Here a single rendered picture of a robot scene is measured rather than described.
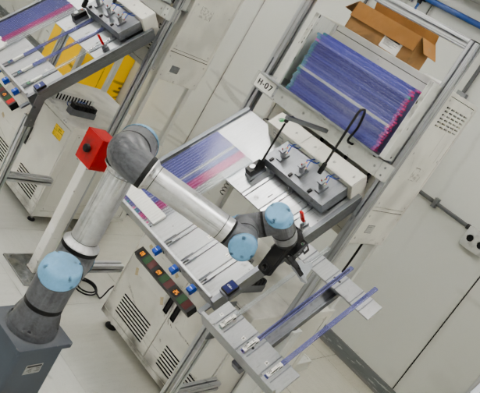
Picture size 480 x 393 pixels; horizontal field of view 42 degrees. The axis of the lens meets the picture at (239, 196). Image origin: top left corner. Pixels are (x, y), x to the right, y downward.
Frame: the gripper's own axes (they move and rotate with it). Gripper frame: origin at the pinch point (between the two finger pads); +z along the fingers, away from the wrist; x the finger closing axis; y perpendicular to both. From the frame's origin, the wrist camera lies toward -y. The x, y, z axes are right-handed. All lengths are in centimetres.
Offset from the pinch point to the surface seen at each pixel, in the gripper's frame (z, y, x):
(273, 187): 20, 25, 39
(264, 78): 14, 58, 80
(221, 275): 12.2, -15.5, 21.0
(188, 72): 62, 57, 155
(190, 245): 12.7, -15.9, 39.2
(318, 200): 14.6, 30.3, 19.3
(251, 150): 22, 31, 60
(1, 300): 45, -88, 99
